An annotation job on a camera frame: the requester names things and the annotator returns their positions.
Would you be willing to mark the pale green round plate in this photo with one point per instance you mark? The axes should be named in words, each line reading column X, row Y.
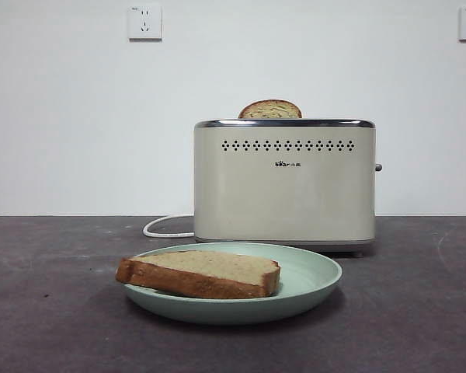
column 303, row 287

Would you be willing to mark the cream toaster with dotted vents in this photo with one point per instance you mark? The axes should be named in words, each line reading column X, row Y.
column 283, row 194

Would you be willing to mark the round-topped bread slice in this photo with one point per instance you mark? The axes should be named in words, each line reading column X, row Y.
column 270, row 109

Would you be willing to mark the brown-crusted square bread slice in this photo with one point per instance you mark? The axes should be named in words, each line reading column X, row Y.
column 206, row 272

